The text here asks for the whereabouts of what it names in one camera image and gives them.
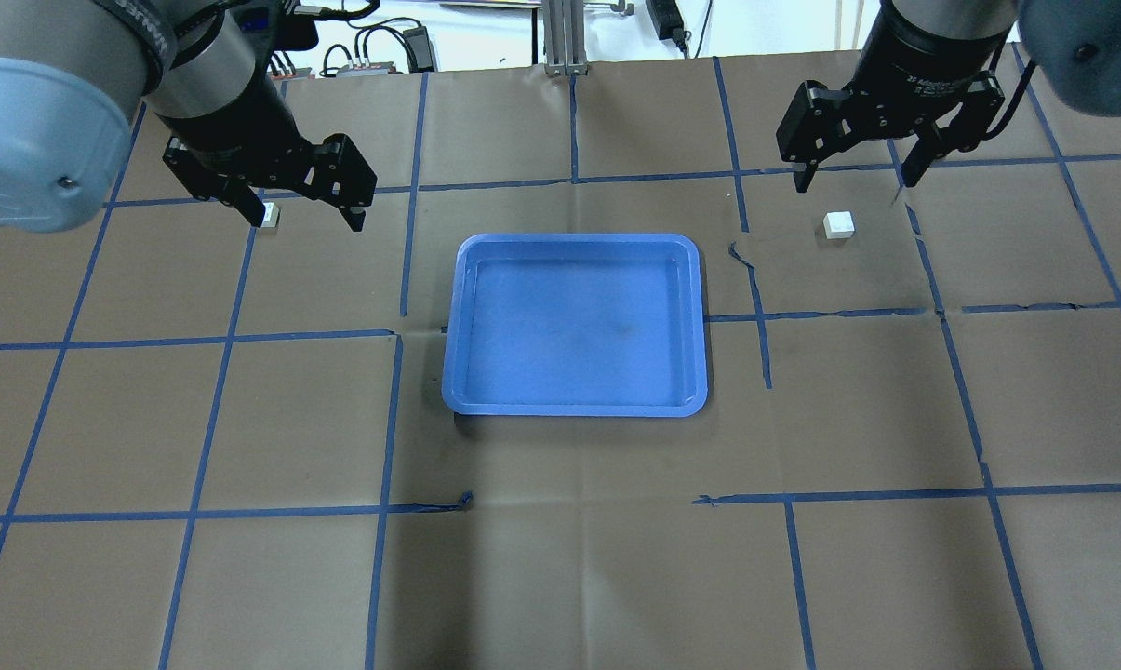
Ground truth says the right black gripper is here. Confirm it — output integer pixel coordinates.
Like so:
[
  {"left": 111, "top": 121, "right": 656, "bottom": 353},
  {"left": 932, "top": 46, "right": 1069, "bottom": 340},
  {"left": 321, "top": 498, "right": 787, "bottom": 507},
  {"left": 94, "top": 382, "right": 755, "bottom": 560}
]
[{"left": 776, "top": 9, "right": 1006, "bottom": 194}]

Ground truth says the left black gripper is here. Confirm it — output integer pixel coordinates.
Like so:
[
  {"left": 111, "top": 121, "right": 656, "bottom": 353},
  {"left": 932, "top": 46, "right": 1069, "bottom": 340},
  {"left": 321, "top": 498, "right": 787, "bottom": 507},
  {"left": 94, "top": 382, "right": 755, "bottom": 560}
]
[{"left": 161, "top": 89, "right": 378, "bottom": 233}]

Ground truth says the white block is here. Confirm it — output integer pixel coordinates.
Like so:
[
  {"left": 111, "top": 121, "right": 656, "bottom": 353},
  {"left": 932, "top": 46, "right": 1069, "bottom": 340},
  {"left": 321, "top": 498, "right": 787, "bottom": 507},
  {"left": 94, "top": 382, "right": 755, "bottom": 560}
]
[
  {"left": 822, "top": 211, "right": 855, "bottom": 241},
  {"left": 259, "top": 202, "right": 281, "bottom": 229}
]

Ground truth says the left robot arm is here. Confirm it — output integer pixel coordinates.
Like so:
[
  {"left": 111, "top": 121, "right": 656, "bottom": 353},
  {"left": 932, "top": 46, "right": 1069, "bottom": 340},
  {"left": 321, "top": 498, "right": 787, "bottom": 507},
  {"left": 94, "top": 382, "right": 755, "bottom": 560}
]
[{"left": 0, "top": 1, "right": 377, "bottom": 233}]

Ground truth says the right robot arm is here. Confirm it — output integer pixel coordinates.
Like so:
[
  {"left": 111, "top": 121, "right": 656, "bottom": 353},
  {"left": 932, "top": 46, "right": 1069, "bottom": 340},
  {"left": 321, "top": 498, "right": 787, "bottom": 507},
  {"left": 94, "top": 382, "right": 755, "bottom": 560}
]
[{"left": 776, "top": 1, "right": 1121, "bottom": 194}]

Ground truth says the blue plastic tray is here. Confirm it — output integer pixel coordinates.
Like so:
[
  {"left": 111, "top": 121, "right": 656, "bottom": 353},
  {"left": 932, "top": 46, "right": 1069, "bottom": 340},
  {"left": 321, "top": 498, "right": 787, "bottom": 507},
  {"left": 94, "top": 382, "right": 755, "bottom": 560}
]
[{"left": 441, "top": 233, "right": 708, "bottom": 419}]

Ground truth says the black power adapter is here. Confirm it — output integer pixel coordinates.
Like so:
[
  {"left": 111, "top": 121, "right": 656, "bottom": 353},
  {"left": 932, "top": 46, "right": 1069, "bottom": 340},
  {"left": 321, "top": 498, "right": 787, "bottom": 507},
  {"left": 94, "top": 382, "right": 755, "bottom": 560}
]
[{"left": 645, "top": 0, "right": 687, "bottom": 52}]

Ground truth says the brown paper table cover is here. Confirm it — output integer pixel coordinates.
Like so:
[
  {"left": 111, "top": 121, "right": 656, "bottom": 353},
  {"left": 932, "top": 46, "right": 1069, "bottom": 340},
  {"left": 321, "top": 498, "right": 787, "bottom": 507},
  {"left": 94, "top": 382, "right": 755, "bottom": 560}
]
[{"left": 0, "top": 52, "right": 1121, "bottom": 669}]

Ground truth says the aluminium frame post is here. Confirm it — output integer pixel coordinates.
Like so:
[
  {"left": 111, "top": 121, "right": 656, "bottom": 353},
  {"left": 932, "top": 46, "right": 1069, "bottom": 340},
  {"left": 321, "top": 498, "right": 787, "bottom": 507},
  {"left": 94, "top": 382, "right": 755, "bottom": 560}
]
[{"left": 541, "top": 0, "right": 589, "bottom": 77}]

